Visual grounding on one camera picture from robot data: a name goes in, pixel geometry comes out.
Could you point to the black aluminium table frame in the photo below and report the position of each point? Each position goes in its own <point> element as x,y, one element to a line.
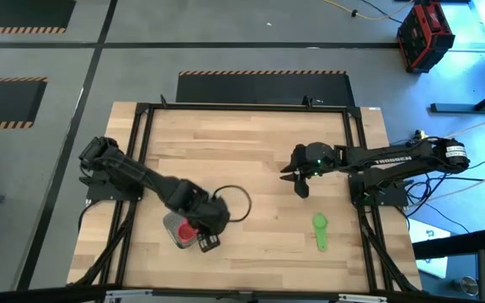
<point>246,107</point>

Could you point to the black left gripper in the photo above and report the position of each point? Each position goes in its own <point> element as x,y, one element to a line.
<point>209,212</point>

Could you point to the grey plastic basket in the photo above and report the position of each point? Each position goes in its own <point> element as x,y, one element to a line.
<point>170,227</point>

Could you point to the black floor beam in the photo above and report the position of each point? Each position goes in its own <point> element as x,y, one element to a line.
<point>453,246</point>

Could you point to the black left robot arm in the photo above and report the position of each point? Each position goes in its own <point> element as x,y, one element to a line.
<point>141,174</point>

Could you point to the white printed floor sheet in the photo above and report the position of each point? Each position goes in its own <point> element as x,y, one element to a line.
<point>432,267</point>

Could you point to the red measuring cup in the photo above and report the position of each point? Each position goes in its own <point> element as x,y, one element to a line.
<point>185,232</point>

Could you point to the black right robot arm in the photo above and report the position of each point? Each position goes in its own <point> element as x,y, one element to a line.
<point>394,160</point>

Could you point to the red black tool box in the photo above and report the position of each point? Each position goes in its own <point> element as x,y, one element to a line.
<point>425,38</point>

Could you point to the round metal floor fitting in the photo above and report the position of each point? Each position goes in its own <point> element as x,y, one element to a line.
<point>470,286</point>

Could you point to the green measuring cup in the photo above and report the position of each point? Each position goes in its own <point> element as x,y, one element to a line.
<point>320,221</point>

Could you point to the yellow white power strip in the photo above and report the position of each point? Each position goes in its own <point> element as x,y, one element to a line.
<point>419,134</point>

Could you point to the grey black desk leg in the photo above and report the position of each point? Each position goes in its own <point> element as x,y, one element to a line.
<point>457,108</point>

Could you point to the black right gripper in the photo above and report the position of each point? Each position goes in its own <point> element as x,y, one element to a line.
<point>303,168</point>

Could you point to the black floor mat striped edge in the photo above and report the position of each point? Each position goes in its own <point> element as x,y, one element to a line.
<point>19,12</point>
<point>263,88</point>
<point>2,101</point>

